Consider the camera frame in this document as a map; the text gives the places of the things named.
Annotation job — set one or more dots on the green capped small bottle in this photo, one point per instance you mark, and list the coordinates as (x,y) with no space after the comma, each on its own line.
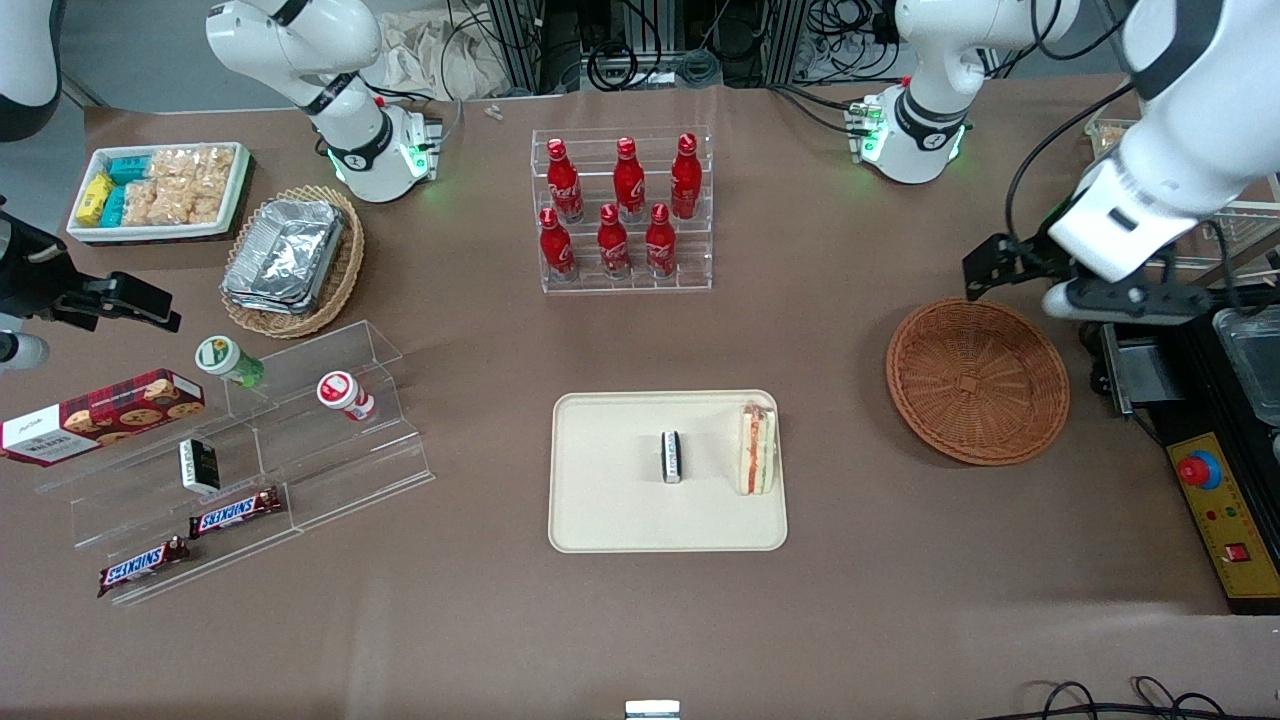
(225,358)

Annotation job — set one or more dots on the red tartan cookie box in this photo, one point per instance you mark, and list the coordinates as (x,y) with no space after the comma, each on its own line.
(100,415)

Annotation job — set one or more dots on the Snickers chocolate bar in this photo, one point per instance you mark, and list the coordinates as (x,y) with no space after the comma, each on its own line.
(235,513)
(142,566)

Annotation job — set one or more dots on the small black white box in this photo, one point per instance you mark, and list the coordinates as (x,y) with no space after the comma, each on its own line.
(672,457)

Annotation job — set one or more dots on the oval light wicker basket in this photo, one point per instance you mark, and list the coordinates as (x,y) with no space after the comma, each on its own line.
(345,270)

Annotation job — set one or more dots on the crumpled beige cloth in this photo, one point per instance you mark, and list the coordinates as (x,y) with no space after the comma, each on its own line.
(420,55)

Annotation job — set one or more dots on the triangular sandwich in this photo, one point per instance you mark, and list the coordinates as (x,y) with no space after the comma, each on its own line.
(757,450)

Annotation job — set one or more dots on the round brown wicker basket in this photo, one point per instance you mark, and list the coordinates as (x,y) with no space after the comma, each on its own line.
(975,382)

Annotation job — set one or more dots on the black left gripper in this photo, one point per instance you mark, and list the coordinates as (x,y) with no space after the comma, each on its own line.
(1043,258)

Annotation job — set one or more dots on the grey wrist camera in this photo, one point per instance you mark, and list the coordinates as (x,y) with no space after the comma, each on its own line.
(1130,300)
(20,351)

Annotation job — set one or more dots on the clear acrylic bottle rack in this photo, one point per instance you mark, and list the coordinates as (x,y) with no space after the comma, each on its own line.
(590,285)

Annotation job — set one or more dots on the teal snack packet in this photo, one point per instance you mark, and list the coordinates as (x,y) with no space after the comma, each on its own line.
(114,207)
(130,169)

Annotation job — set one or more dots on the red capped small bottle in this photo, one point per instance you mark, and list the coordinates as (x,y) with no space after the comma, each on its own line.
(342,392)

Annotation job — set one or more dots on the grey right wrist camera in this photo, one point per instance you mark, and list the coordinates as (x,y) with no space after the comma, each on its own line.
(20,351)

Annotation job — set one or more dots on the clear acrylic stepped shelf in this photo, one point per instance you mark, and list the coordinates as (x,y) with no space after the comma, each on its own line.
(340,470)

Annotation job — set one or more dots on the beige rectangular tray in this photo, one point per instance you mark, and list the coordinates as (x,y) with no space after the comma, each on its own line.
(610,500)

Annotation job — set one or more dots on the clear plastic container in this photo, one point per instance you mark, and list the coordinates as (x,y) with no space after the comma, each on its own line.
(1250,360)

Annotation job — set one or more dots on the stacked aluminium foil trays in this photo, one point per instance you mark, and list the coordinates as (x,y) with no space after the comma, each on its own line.
(285,255)

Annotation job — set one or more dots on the bag of brown snacks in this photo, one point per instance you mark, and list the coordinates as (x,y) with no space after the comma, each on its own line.
(1105,135)

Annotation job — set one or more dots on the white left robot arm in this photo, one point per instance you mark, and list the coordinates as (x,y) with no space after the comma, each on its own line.
(925,130)

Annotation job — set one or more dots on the grey metal bracket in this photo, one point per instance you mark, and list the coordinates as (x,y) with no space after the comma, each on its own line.
(1140,372)

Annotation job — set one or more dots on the small black carton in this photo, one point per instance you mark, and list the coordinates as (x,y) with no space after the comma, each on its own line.
(199,466)

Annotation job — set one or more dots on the white rectangular snack bin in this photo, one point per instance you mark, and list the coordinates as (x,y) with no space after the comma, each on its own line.
(235,200)

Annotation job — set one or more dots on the red cola bottle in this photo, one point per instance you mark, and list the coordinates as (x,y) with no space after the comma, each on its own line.
(628,182)
(686,180)
(660,243)
(612,245)
(556,248)
(564,185)

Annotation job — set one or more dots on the red emergency stop button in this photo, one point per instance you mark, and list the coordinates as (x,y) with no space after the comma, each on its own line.
(1199,470)

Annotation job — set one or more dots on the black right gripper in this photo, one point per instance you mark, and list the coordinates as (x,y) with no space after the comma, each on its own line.
(28,272)

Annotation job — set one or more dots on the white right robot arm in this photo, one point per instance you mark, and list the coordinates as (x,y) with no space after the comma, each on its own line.
(352,150)

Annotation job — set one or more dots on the aluminium frame post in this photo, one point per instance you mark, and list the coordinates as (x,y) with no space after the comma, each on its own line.
(525,45)
(790,40)

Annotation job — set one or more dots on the black machine base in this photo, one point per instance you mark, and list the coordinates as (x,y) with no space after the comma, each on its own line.
(1195,390)

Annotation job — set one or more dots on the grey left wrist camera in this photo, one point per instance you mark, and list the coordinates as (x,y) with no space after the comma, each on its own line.
(1130,300)

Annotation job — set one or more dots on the clear bag of crackers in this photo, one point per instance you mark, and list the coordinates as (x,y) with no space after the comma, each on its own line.
(190,165)
(140,203)
(190,205)

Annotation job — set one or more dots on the yellow black control box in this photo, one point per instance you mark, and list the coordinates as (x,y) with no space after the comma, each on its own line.
(1225,540)

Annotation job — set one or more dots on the yellow snack packet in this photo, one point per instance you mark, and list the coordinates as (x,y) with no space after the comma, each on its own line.
(94,198)

